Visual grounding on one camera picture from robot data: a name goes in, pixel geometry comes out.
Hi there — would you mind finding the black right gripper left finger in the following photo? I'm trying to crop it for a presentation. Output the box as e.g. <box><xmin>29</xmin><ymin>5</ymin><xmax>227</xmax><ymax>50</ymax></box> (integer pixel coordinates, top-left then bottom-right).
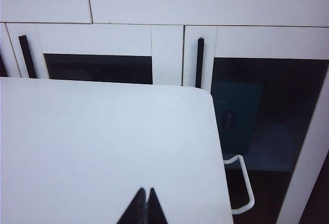
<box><xmin>117</xmin><ymin>187</ymin><xmax>147</xmax><ymax>224</ymax></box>

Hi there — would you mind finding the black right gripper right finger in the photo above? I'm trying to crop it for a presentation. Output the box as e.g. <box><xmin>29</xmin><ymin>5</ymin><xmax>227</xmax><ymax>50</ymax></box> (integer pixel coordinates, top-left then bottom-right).
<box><xmin>147</xmin><ymin>188</ymin><xmax>168</xmax><ymax>224</ymax></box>

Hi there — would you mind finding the blue box behind glass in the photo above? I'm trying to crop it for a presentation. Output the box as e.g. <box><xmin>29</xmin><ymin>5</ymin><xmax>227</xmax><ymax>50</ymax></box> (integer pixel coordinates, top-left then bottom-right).
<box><xmin>212</xmin><ymin>82</ymin><xmax>265</xmax><ymax>156</ymax></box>

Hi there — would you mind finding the white glass cabinet door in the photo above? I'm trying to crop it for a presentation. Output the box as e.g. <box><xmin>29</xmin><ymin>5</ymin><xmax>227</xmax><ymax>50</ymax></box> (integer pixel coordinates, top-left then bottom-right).
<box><xmin>0</xmin><ymin>23</ymin><xmax>11</xmax><ymax>78</ymax></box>
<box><xmin>5</xmin><ymin>23</ymin><xmax>185</xmax><ymax>86</ymax></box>
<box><xmin>182</xmin><ymin>25</ymin><xmax>329</xmax><ymax>224</ymax></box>

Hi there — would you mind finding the white wire table latch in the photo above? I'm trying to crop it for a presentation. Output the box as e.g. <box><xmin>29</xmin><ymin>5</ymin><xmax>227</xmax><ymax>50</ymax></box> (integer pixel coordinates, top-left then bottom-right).
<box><xmin>223</xmin><ymin>154</ymin><xmax>255</xmax><ymax>214</ymax></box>

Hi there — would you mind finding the black door handle bar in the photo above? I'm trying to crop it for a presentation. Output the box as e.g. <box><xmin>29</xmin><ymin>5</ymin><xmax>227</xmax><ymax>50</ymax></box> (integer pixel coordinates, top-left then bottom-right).
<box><xmin>195</xmin><ymin>37</ymin><xmax>206</xmax><ymax>89</ymax></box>
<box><xmin>17</xmin><ymin>35</ymin><xmax>38</xmax><ymax>79</ymax></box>

